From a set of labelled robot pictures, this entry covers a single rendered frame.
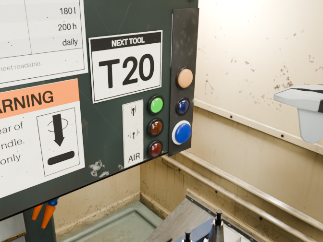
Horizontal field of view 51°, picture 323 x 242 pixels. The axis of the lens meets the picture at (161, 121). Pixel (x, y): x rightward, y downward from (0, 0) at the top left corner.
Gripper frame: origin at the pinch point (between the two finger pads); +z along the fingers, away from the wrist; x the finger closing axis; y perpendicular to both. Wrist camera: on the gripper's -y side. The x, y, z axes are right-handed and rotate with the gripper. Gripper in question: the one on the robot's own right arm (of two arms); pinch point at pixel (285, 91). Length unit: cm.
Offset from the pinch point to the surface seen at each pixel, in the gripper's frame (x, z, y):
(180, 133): -0.5, 12.6, 7.4
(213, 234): 26, 10, 47
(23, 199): -18.7, 24.3, 9.0
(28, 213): 32, 73, 62
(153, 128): -4.4, 15.3, 5.5
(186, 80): 0.0, 12.4, 0.0
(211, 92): 89, 24, 30
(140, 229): 94, 58, 115
